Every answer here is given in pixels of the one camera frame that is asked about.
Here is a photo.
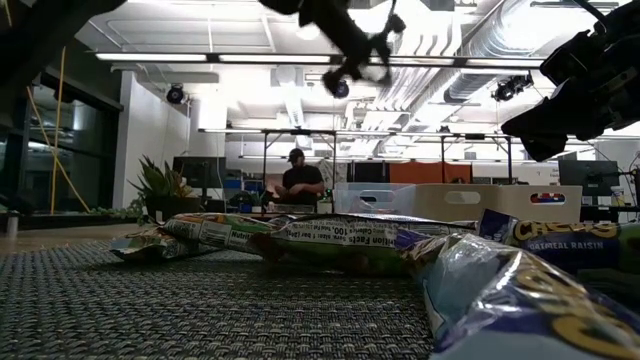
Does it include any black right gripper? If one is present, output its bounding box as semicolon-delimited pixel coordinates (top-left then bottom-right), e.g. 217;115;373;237
501;29;640;162

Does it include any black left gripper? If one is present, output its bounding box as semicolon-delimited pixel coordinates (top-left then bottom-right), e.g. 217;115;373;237
259;0;394;86

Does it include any green chewy granola bar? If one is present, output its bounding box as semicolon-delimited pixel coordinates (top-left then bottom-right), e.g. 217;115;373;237
108;224;221;265

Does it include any dark computer monitor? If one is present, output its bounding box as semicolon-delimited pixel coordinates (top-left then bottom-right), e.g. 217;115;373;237
172;156;227;190
558;159;620;197

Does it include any white plastic bin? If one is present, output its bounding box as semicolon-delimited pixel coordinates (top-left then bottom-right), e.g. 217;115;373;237
492;184;585;225

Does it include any orange partition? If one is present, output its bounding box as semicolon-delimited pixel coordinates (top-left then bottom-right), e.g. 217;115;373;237
388;161;474;185

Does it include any clear plastic bin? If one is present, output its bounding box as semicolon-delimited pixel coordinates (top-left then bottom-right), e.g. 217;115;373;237
392;183;501;224
333;181;417;216

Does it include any dark blue oatmeal raisin bar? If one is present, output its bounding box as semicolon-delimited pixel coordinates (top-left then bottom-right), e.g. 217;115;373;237
399;232;640;360
477;208;640;275

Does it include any person with cap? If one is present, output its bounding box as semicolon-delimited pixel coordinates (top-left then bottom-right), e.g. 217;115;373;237
273;147;327;206

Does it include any middle clear plastic bin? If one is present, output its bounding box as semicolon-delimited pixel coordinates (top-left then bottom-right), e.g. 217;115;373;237
392;183;501;224

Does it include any overhead light bar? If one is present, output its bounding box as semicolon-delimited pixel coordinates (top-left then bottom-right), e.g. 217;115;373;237
94;51;546;70

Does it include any potted succulent plant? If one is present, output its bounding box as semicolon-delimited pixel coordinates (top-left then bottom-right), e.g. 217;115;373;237
127;154;202;225

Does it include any grey woven placemat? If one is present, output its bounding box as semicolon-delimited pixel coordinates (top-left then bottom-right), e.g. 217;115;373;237
0;238;436;360

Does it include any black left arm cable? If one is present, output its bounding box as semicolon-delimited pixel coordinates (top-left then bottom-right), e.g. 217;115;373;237
384;0;407;34

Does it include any white ring ceiling lamp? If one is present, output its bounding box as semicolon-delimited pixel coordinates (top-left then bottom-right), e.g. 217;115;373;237
294;22;322;42

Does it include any black background table frame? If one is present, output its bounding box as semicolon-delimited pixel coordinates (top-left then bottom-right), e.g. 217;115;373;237
260;128;337;201
439;132;514;185

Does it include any silver ceiling duct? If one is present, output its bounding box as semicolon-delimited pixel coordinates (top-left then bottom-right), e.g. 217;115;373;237
442;0;556;104

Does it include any yellow strap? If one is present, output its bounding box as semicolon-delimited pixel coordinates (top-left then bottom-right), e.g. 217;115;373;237
49;47;67;215
27;87;92;214

